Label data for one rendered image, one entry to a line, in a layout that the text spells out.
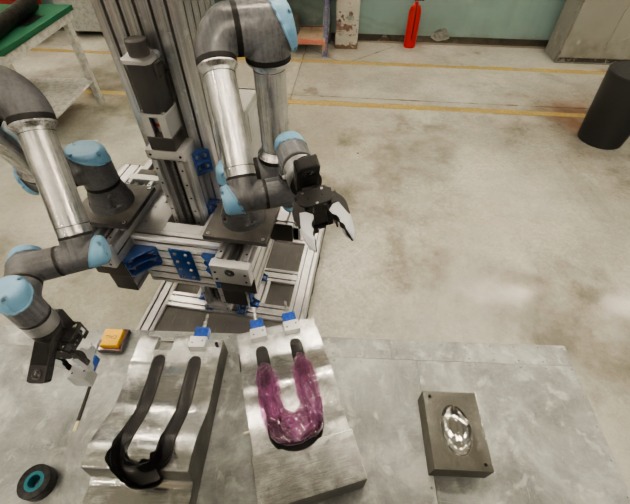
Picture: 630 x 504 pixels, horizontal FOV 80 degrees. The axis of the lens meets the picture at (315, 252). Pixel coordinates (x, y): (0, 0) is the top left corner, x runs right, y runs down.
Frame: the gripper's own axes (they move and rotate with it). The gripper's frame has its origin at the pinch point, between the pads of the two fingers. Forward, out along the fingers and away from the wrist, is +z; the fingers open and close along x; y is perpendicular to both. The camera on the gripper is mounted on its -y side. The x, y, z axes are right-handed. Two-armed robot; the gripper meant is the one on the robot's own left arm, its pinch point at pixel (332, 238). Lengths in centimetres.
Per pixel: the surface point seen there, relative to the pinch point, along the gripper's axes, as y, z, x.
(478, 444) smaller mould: 62, 30, -25
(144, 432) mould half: 46, 4, 56
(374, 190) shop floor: 159, -172, -78
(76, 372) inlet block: 41, -16, 73
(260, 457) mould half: 51, 18, 29
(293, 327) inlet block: 56, -17, 13
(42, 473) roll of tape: 51, 4, 85
